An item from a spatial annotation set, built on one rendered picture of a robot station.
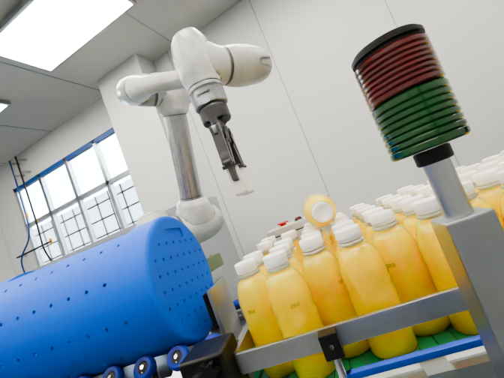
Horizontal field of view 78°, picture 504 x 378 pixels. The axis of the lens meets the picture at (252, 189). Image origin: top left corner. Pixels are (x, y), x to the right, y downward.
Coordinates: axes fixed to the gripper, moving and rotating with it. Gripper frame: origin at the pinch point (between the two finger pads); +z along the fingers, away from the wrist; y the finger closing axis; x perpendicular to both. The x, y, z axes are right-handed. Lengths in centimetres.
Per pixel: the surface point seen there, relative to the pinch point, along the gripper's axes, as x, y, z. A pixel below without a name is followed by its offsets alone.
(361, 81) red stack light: 23, 46, 1
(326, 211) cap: 16.4, 15.2, 12.9
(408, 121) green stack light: 24, 48, 6
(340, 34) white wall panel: 96, -238, -126
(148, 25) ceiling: -78, -220, -215
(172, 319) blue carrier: -17.1, 21.2, 21.0
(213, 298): -11.0, 14.5, 21.4
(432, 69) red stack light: 28, 49, 3
